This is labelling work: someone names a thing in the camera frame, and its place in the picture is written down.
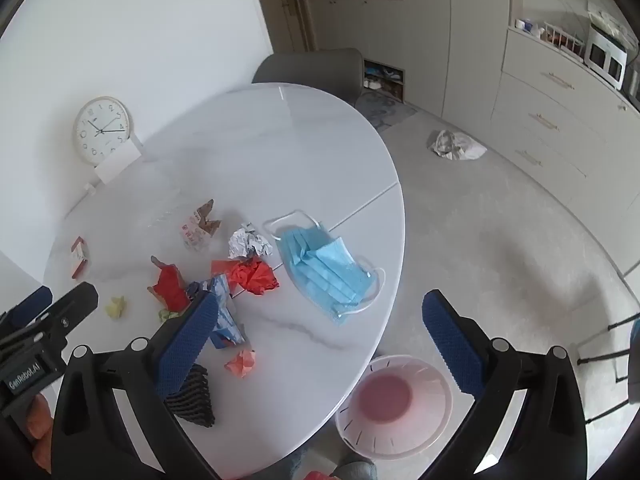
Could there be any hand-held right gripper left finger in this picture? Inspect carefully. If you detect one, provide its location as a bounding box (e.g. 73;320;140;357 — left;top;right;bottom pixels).
50;290;221;480

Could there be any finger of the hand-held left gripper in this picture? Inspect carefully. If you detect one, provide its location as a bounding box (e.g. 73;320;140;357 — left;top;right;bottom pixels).
0;286;54;333
0;281;99;356

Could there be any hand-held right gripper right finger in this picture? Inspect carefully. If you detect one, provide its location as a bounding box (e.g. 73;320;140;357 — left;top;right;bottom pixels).
421;288;589;480

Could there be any orange paper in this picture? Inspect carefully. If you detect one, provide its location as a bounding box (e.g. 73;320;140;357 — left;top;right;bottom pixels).
224;349;257;378

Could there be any red and brown snack wrapper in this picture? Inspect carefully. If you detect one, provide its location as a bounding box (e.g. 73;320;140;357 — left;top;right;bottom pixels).
146;255;192;311

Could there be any pink plastic bin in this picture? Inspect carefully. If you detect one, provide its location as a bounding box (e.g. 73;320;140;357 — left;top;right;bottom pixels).
335;355;453;458

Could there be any person's left hand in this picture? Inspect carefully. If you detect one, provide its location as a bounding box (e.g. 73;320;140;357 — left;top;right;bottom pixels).
25;394;55;475

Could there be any small red white box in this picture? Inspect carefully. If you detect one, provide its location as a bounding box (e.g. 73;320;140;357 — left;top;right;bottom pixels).
70;236;91;280

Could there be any blue plastic wrapper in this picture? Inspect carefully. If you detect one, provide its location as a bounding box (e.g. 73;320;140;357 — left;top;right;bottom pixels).
186;275;247;350

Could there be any red pouch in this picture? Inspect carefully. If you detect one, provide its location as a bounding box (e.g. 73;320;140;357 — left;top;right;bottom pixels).
211;256;281;297

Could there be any torn brown white carton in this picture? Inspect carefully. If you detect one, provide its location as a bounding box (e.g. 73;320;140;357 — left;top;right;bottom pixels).
180;199;223;251

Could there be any crumpled white paper ball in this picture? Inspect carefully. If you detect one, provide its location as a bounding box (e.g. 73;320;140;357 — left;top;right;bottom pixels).
228;224;273;261

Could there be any clear plastic tray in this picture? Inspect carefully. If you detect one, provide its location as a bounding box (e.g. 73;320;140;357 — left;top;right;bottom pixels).
137;180;188;233

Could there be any blue face mask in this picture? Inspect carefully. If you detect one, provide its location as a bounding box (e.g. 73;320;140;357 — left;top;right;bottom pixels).
305;236;387;318
263;208;351;327

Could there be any white card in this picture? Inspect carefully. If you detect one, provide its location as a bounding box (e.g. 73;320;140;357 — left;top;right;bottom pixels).
95;141;143;184

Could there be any blue chair with black legs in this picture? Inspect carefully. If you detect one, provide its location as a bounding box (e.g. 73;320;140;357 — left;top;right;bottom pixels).
575;310;640;411

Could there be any white bag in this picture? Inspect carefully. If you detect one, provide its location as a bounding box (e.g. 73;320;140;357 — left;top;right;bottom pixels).
427;129;488;162

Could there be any grey blue doormat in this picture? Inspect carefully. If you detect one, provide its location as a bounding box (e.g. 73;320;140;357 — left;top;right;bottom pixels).
355;92;417;133

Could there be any beige drawer cabinet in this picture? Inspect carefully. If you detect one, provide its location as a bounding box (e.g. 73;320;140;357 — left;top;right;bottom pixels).
490;25;640;281

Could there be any open shoe shelf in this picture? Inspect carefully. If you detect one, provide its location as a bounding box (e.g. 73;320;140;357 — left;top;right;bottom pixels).
363;59;406;102

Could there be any grey chair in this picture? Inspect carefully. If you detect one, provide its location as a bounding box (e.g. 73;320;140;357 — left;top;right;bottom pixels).
251;48;365;108

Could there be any tall beige cabinet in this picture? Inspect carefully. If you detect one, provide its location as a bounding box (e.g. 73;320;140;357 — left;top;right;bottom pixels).
300;0;511;121

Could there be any white countertop appliance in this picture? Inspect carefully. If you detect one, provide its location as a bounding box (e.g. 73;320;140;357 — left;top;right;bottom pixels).
584;22;628;91

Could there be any brown door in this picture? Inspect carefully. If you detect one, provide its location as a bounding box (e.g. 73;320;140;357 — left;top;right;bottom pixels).
248;0;313;53

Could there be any round white wall clock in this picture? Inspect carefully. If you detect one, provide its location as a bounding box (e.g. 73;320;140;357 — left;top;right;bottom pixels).
73;96;135;167

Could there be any white wire rack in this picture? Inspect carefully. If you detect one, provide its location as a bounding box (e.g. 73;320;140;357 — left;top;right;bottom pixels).
542;20;586;61

